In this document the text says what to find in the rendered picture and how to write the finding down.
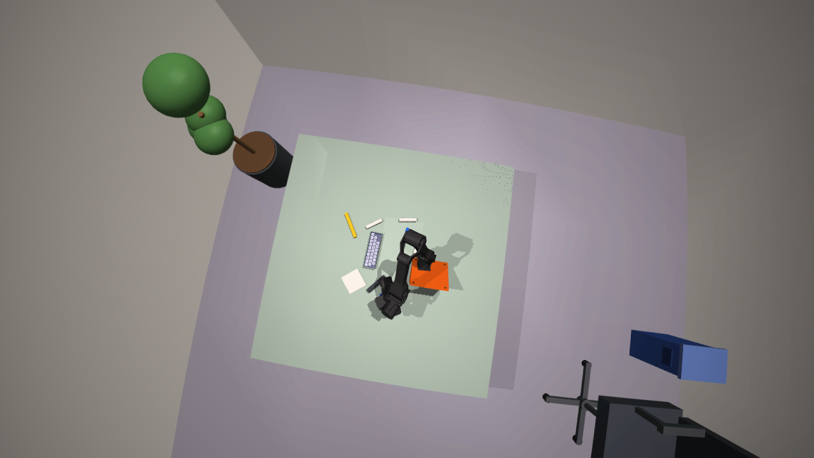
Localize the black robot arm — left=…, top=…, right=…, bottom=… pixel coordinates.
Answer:
left=375, top=229, right=436, bottom=320

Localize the dark grey cylinder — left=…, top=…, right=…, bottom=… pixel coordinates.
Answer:
left=366, top=275, right=385, bottom=292

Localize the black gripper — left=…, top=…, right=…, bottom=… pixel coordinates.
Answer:
left=379, top=277, right=401, bottom=316

